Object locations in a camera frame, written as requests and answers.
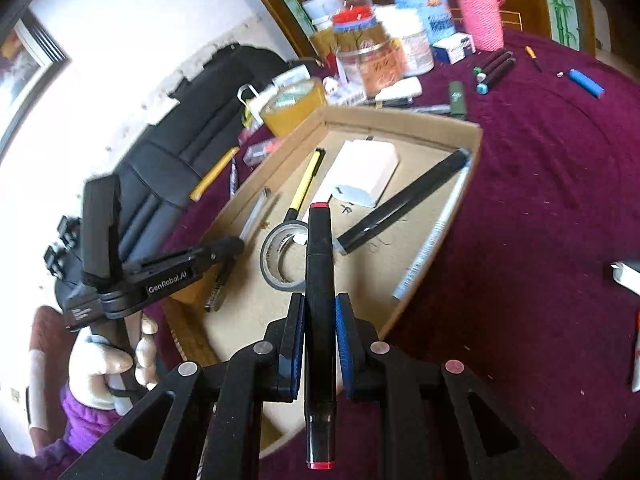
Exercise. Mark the yellow pen black grip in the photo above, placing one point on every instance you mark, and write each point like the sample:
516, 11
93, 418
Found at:
302, 185

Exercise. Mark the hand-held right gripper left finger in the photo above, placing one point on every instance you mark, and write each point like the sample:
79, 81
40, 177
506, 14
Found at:
295, 345

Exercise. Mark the dark ballpoint pen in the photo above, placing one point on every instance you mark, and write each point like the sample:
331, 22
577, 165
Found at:
232, 177

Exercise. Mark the black tape roll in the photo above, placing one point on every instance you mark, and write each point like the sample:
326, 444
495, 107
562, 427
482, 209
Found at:
272, 265

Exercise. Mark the clear red small case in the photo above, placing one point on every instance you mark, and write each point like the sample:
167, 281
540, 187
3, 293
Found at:
262, 150

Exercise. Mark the pink knitted bottle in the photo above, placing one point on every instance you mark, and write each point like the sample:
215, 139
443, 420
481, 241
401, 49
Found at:
480, 10

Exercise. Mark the white marker with print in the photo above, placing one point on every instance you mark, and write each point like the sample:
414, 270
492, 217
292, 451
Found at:
627, 276

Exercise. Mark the green lighter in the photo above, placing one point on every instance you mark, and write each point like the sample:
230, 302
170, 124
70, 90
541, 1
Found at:
457, 99

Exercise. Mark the toothpick jar red lid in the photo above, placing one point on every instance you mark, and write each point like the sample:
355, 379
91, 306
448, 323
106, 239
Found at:
357, 25

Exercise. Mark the clear jar orange label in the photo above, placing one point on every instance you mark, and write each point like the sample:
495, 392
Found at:
372, 67

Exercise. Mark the black marker barcode sticker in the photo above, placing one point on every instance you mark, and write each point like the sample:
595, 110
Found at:
405, 200

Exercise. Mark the yellow tape roll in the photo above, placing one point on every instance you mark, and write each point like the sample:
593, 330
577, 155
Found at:
292, 107

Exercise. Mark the white dotted pen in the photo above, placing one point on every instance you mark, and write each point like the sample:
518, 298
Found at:
430, 240

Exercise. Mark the white tin can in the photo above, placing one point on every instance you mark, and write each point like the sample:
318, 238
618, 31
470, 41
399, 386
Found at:
320, 10

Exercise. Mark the clear gel pen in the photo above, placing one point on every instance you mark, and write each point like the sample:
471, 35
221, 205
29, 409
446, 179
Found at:
255, 215

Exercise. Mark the wooden glass cabinet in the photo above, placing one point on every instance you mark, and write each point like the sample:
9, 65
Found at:
520, 12

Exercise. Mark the black marker white cap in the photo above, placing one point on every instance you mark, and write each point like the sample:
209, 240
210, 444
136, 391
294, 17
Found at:
492, 69

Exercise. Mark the shallow cardboard box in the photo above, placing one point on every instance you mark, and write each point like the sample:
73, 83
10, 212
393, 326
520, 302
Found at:
255, 315

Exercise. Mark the small white barcode box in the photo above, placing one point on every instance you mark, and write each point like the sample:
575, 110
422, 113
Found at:
345, 91

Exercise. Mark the black sofa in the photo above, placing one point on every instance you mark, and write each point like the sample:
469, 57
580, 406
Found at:
210, 90

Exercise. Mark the small blue white box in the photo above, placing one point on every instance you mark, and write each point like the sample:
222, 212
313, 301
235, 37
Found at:
455, 47

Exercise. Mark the black marker blue cap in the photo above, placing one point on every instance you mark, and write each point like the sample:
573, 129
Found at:
495, 79

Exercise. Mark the silver pen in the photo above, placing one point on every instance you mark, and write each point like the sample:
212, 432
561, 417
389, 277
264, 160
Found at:
425, 109

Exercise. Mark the clear jar blue label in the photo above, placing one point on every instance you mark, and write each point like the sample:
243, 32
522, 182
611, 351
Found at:
435, 10

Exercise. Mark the black marker red caps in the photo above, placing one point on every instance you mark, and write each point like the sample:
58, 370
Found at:
319, 285

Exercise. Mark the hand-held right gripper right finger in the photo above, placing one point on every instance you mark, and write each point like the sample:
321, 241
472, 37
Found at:
345, 345

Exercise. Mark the framed wall picture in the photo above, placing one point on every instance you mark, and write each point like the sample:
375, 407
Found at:
27, 55

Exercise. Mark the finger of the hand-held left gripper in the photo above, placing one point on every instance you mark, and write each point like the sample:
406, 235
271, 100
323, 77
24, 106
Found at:
210, 252

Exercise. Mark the white eraser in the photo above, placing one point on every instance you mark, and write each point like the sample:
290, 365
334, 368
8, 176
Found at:
400, 91

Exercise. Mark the small white paper bag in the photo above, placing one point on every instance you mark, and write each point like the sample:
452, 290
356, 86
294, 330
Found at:
255, 102

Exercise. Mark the white USB charger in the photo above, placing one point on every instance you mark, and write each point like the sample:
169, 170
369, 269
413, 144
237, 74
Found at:
365, 170

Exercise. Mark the white plastic jar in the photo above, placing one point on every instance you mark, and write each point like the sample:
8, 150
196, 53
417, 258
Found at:
410, 45

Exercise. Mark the person's left forearm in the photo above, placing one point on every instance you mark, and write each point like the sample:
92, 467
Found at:
82, 425

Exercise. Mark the black marker green cap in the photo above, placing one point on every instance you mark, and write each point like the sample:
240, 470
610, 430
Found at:
490, 60

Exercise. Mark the person's left hand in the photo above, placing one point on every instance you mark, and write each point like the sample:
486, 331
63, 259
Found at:
115, 365

